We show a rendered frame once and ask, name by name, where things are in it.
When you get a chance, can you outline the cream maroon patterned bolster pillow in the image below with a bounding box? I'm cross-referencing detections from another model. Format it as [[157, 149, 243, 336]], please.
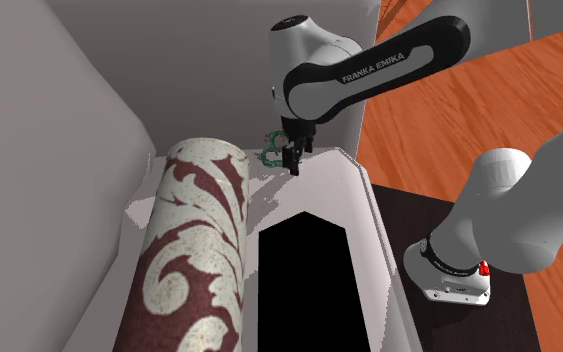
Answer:
[[112, 137, 252, 352]]

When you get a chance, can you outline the dark robot stand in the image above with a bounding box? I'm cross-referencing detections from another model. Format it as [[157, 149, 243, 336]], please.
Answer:
[[371, 184, 542, 352]]

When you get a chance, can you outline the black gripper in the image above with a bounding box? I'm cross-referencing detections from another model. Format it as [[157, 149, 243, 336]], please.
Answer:
[[280, 115, 318, 177]]

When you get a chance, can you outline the green twisted ring object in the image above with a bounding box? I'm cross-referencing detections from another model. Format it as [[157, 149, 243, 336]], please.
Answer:
[[259, 129, 292, 170]]

